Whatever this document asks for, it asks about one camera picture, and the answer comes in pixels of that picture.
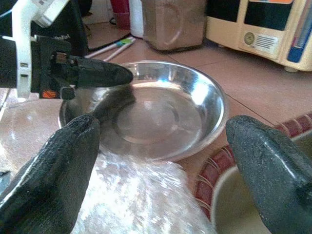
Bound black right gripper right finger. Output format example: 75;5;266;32
225;116;312;234

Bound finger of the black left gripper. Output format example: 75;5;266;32
73;57;134;89
60;87;76;100

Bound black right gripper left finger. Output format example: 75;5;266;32
0;114;101;234

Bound white training chopsticks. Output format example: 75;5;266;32
84;36;136;61

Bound stainless steel sink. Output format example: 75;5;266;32
211;133;312;234

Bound red plastic container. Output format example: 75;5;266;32
111;0;131;30

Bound round steel plate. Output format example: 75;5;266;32
58;60;229;163

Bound brown powder plastic container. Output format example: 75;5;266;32
141;0;208;52

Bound clear bubble wrap sheet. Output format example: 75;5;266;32
0;99;217;234

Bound cream water ionizer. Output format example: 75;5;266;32
206;0;312;73

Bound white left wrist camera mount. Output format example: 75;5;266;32
11;0;71;98

